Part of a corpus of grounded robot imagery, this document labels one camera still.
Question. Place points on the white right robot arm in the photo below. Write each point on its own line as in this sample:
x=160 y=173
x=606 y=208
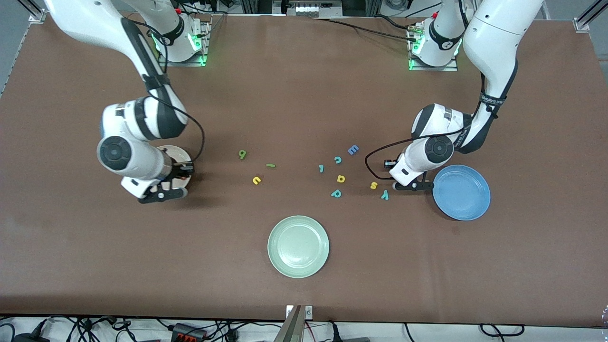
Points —
x=85 y=23

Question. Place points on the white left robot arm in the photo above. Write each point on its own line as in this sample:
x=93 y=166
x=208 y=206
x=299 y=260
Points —
x=498 y=33

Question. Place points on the beige round plate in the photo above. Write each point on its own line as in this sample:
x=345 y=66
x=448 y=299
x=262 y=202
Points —
x=178 y=153

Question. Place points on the blue round plate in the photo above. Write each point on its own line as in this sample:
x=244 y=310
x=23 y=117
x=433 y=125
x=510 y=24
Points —
x=463 y=194

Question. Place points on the blue foam letter E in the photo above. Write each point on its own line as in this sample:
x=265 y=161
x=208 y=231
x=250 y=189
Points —
x=353 y=150

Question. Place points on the brown table cover mat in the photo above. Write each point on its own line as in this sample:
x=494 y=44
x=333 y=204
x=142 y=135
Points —
x=95 y=261

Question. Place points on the pale green round plate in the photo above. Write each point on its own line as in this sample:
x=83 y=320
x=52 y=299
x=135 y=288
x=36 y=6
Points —
x=298 y=247

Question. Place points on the black power strip red switches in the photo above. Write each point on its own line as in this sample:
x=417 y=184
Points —
x=190 y=331

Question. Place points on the grey box with white connector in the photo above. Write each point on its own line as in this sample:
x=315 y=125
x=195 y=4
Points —
x=306 y=9

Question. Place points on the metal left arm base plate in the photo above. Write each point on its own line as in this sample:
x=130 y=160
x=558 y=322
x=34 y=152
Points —
x=432 y=69

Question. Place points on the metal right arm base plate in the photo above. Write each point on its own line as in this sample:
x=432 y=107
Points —
x=185 y=64

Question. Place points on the white mounting bracket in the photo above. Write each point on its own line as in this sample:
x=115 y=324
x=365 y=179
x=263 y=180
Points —
x=308 y=311

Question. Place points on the aluminium camera post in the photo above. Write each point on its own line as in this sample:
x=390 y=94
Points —
x=292 y=327

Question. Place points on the aluminium frame profile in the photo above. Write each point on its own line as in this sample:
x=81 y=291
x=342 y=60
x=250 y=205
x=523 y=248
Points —
x=586 y=19
x=35 y=14

